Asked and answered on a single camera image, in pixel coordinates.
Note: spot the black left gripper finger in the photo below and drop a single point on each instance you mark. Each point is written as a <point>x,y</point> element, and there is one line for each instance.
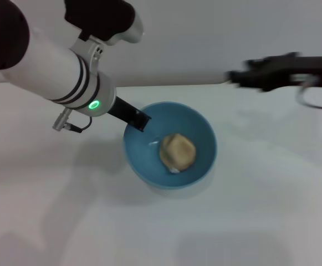
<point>142,120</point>

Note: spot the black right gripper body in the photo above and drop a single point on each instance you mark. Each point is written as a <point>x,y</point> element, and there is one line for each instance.
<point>293,70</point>

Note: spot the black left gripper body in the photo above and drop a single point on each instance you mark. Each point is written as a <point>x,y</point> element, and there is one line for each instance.
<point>123,110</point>

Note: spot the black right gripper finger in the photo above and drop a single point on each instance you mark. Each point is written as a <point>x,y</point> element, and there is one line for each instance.
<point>238,79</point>
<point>253,63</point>

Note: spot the blue bowl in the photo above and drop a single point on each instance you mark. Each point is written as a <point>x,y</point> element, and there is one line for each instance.
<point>155,163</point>

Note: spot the beige egg yolk pastry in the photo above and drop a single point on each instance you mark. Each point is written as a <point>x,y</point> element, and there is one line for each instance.
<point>178,152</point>

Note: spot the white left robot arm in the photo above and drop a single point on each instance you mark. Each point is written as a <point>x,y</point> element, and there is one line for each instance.
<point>44,66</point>

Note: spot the left wrist camera black grey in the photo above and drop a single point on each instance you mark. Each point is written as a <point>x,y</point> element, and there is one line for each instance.
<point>105,19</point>

